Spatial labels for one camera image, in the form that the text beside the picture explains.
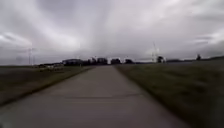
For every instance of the dark tree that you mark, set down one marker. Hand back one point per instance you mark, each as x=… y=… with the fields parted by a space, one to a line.
x=198 y=57
x=160 y=59

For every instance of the grey concrete path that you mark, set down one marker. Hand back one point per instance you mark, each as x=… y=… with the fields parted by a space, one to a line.
x=98 y=96

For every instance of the row of dark buildings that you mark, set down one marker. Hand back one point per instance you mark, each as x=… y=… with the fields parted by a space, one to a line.
x=96 y=61

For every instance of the pylon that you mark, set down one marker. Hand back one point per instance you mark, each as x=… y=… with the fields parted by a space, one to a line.
x=30 y=56
x=154 y=53

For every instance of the grass field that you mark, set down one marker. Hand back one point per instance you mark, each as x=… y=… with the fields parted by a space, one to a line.
x=30 y=78
x=186 y=86

